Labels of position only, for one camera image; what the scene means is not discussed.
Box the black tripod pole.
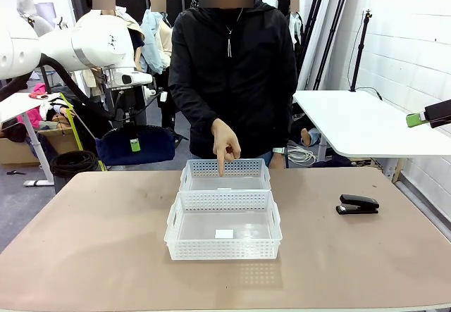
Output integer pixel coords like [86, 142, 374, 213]
[39, 65, 53, 94]

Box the mannequin in white shirt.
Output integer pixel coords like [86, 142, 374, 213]
[284, 0, 304, 63]

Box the person in black jacket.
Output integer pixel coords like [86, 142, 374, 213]
[168, 0, 299, 169]

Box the navy blue zipper pouch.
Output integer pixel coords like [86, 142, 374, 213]
[95, 124, 176, 167]

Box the black light stand pole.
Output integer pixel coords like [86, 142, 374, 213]
[304, 0, 332, 42]
[312, 0, 354, 91]

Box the white cable coil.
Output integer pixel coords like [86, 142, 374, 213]
[287, 142, 317, 166]

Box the large white table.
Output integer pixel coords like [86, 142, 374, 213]
[292, 89, 451, 172]

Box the white height adjustable desk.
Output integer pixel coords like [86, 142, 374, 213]
[0, 92, 61, 188]

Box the black stapler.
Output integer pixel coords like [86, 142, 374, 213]
[335, 194, 381, 216]

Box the person's left hand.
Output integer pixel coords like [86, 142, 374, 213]
[268, 153, 287, 170]

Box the black cable coil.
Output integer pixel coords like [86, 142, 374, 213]
[49, 150, 102, 180]

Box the person's right hand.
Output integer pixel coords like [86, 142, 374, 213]
[211, 118, 242, 178]

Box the pink cloth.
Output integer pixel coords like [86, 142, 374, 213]
[28, 82, 49, 101]

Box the broom with green head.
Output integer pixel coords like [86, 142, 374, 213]
[72, 111, 107, 172]

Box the brown cardboard box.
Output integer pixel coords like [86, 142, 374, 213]
[0, 125, 81, 167]

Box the white perforated plastic basket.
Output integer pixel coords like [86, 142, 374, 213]
[163, 190, 283, 261]
[178, 158, 272, 194]

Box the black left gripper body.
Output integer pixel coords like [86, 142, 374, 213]
[119, 91, 142, 127]

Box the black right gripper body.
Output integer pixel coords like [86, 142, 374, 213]
[424, 99, 451, 129]

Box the person's left forearm black sleeve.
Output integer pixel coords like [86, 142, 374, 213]
[273, 86, 299, 151]

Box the bright pink garment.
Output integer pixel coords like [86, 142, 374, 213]
[17, 107, 43, 130]

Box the black tripod with small camera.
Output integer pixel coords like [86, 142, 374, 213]
[348, 8, 383, 101]

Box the mannequin in light blue jacket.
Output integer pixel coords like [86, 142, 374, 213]
[140, 0, 179, 130]

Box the lime green long bar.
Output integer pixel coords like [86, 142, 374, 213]
[58, 92, 85, 153]

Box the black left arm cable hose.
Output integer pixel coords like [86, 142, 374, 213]
[0, 53, 119, 122]

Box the person's right forearm black sleeve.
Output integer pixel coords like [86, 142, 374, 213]
[168, 79, 221, 132]

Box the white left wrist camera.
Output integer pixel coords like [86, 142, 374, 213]
[142, 85, 168, 104]

